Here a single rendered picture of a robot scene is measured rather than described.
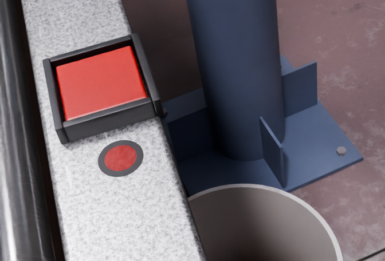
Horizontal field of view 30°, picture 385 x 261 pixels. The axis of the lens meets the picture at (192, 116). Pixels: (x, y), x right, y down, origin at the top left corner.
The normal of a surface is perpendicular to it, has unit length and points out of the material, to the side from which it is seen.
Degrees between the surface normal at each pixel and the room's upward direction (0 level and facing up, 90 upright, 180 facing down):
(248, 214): 87
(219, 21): 90
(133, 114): 90
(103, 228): 0
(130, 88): 0
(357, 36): 0
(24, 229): 23
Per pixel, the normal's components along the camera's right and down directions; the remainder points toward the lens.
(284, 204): -0.55, 0.64
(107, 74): -0.14, -0.66
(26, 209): 0.38, -0.71
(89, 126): 0.25, 0.70
